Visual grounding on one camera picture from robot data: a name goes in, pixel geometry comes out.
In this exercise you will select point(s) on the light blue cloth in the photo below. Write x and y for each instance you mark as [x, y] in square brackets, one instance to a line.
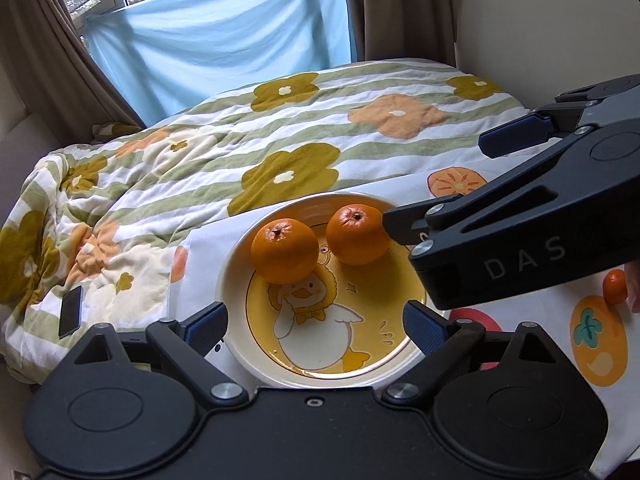
[225, 35]

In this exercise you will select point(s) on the brown curtain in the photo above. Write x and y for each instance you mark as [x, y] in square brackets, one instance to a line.
[40, 35]
[400, 10]

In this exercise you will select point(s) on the black phone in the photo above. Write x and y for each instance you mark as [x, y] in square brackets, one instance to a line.
[70, 311]

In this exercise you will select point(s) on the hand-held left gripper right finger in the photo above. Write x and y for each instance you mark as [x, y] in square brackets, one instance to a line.
[422, 327]

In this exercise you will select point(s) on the floral striped blanket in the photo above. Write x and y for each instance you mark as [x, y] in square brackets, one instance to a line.
[200, 160]

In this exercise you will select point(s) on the small orange fruit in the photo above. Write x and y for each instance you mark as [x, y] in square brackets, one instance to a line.
[615, 287]

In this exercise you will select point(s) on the duck print plate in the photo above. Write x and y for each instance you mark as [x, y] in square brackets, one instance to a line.
[350, 340]

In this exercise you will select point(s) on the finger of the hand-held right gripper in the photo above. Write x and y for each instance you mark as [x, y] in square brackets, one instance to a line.
[520, 132]
[450, 225]

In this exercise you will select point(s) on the orange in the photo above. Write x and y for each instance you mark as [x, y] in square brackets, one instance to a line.
[284, 252]
[357, 235]

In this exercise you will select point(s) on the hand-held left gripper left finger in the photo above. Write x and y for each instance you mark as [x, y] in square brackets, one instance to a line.
[207, 327]

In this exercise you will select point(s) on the white persimmon print cloth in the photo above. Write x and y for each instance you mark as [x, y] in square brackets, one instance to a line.
[500, 175]

